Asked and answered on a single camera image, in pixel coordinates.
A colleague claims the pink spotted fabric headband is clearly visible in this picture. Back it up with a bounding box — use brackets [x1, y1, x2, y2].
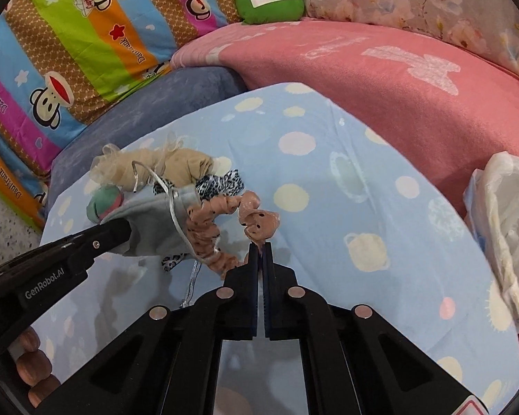
[185, 192, 282, 275]

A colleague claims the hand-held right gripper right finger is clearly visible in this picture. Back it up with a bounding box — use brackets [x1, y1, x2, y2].
[263, 243, 481, 415]

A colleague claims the silver ribbon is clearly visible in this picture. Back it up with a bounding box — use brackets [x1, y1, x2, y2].
[181, 259, 200, 311]

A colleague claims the light grey cloth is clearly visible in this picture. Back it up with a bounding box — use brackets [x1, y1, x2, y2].
[110, 188, 204, 258]

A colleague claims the green cushion with white tick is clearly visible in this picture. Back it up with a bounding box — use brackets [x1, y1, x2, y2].
[236, 0, 306, 26]

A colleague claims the striped cartoon monkey quilt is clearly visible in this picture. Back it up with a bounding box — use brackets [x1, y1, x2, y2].
[0, 0, 243, 230]

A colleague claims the light blue planet print cloth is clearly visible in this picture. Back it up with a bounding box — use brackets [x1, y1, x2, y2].
[26, 82, 519, 415]

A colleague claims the person's left hand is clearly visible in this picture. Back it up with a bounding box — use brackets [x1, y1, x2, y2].
[12, 328, 62, 409]

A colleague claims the blue-grey sofa cushion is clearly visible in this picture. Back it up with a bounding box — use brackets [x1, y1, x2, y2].
[43, 65, 249, 221]

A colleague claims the teal and pink ball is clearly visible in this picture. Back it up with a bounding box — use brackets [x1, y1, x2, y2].
[86, 186, 126, 225]

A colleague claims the pink blanket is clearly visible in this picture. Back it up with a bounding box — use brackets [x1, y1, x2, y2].
[171, 19, 519, 217]

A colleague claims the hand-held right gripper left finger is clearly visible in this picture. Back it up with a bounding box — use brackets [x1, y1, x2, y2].
[39, 243, 261, 415]

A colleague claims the beige tulle scrunchie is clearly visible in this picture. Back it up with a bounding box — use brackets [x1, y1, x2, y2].
[90, 136, 232, 193]

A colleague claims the black white leopard scrunchie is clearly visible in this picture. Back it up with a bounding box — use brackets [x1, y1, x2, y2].
[153, 169, 247, 202]

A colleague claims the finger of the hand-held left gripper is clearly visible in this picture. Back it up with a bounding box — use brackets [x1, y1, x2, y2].
[42, 217, 135, 271]

